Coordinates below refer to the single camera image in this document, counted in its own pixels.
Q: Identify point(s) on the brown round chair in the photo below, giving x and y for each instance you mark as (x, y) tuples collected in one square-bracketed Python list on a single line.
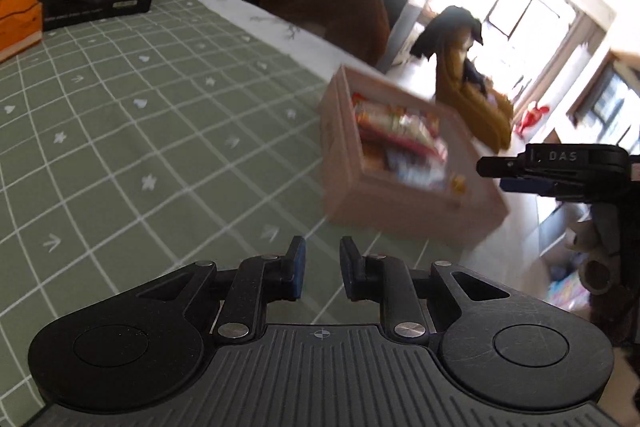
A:
[(358, 27)]

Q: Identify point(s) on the mustard lounge chair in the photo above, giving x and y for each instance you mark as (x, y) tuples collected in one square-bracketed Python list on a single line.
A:
[(488, 119)]

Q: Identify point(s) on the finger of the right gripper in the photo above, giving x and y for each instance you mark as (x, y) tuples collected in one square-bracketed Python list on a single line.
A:
[(503, 167), (527, 186)]

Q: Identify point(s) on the pink storage box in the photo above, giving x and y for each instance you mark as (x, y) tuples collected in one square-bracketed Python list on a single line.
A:
[(373, 185)]

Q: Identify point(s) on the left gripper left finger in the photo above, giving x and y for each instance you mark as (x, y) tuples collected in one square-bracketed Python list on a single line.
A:
[(245, 292)]

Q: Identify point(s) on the red snack packet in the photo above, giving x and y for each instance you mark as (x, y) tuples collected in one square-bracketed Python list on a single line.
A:
[(407, 129)]

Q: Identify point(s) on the black garment on chair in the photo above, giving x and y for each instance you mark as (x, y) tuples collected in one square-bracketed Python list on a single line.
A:
[(450, 19)]

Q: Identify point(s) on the green checked tablecloth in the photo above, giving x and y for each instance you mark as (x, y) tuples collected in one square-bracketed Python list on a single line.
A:
[(133, 146)]

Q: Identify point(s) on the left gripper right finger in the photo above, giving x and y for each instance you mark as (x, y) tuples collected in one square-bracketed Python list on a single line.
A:
[(386, 281)]

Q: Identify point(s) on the orange gift box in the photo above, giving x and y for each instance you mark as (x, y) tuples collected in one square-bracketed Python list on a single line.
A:
[(21, 26)]

